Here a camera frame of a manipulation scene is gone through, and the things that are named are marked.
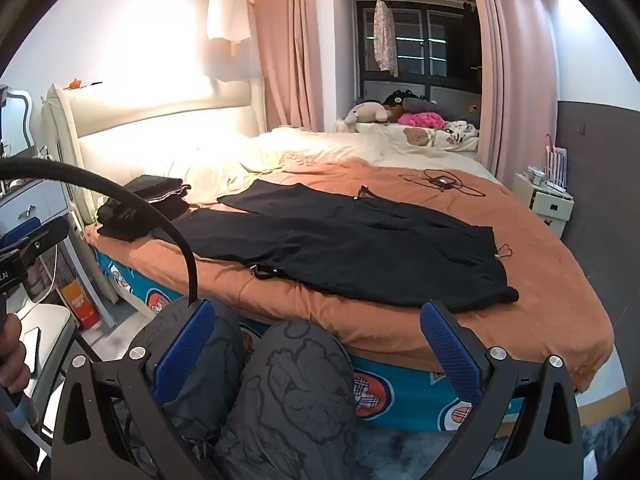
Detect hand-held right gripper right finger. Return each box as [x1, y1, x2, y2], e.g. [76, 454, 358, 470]
[419, 299, 586, 480]

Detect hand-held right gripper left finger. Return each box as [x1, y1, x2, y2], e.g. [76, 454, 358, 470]
[50, 299, 236, 480]

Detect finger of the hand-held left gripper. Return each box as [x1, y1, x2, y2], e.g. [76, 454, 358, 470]
[0, 216, 70, 261]

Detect black pants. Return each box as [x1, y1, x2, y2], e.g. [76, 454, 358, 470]
[150, 180, 521, 313]

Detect person's left hand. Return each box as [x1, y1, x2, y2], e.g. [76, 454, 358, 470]
[0, 312, 32, 397]

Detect blue-grey drawer cabinet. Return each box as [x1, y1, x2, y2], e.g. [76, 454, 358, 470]
[0, 179, 71, 226]

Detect white chair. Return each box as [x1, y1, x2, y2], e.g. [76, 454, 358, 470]
[15, 302, 76, 431]

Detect orange box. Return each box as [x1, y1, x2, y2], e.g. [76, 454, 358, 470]
[60, 280, 101, 331]

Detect stack of folded black clothes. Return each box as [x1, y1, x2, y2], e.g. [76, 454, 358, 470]
[96, 175, 192, 242]

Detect orange blanket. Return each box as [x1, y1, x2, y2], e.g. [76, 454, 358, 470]
[85, 157, 616, 393]

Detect person's legs in grey trousers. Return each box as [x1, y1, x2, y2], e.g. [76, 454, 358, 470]
[115, 300, 361, 480]

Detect blue shaggy rug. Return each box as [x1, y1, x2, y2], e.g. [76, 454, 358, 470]
[350, 410, 531, 480]

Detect white framed mirror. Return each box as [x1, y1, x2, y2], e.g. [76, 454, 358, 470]
[0, 85, 36, 156]

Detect cream padded headboard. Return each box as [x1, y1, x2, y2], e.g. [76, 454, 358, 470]
[42, 77, 266, 221]

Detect white nightstand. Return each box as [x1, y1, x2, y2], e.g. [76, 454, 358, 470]
[511, 170, 575, 238]

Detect striped bag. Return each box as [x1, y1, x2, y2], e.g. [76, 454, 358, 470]
[544, 132, 570, 188]

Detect black spotted white cloth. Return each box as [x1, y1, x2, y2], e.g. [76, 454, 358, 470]
[445, 121, 481, 143]

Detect pink fluffy cloth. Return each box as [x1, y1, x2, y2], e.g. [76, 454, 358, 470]
[397, 111, 446, 131]

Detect grey pillow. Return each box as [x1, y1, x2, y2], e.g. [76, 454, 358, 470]
[402, 97, 441, 116]

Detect dark brown plush toy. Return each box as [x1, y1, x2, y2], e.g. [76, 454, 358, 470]
[382, 90, 426, 123]

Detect white plush toy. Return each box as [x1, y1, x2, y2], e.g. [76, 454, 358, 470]
[342, 101, 391, 133]

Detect hanging white garment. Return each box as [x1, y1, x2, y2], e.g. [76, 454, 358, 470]
[206, 0, 253, 56]

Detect pink curtain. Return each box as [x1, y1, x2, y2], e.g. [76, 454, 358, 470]
[252, 0, 336, 133]
[465, 0, 561, 183]

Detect dark framed window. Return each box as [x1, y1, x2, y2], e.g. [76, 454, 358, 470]
[355, 0, 483, 101]

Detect hanging floral garment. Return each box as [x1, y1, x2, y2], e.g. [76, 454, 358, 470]
[372, 0, 398, 78]

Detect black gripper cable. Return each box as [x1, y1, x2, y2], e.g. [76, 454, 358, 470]
[0, 157, 201, 311]

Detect tangled black charger cable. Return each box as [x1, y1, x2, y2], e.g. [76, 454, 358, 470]
[399, 169, 487, 198]

